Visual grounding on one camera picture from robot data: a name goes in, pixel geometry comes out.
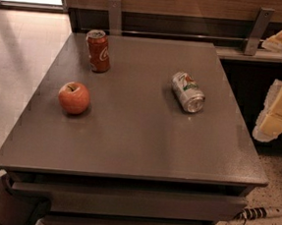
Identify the grey drawer cabinet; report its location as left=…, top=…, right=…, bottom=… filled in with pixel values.
left=0, top=33, right=268, bottom=225

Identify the right metal bracket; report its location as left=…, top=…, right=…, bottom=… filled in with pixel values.
left=243, top=8, right=275, bottom=56

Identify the red apple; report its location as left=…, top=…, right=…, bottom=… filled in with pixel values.
left=58, top=82, right=90, bottom=115

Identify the red cola can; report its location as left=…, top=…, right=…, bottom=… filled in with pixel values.
left=86, top=29, right=110, bottom=73

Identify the metal wall rail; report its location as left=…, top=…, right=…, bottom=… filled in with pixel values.
left=121, top=27, right=264, bottom=48

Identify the dark chair seat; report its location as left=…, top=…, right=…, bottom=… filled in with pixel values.
left=0, top=175, right=51, bottom=225

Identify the white power strip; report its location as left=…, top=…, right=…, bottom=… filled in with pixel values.
left=235, top=207, right=282, bottom=220

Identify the metal bracket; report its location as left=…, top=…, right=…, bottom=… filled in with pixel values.
left=107, top=0, right=123, bottom=35
left=243, top=8, right=275, bottom=56

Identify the left metal bracket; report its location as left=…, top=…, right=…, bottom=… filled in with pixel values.
left=107, top=0, right=123, bottom=35

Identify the silver 7up can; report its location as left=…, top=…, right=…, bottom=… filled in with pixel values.
left=171, top=72, right=205, bottom=113

